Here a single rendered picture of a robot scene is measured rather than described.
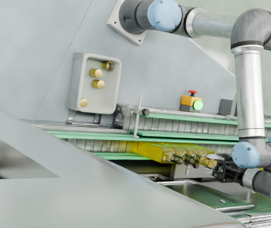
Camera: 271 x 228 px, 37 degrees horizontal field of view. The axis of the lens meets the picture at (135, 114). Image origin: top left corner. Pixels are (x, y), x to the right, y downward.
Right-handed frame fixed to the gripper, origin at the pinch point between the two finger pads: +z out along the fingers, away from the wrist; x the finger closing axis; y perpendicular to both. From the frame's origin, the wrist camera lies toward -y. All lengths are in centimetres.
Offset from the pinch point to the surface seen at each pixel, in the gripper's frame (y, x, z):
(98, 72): 31, -27, 36
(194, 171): -23.6, 11.7, 29.3
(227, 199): -6.5, 12.5, -6.2
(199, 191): -2.1, 12.6, 4.4
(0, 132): 107, -22, -82
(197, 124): -20.8, -10.6, 29.5
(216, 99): -45, -23, 42
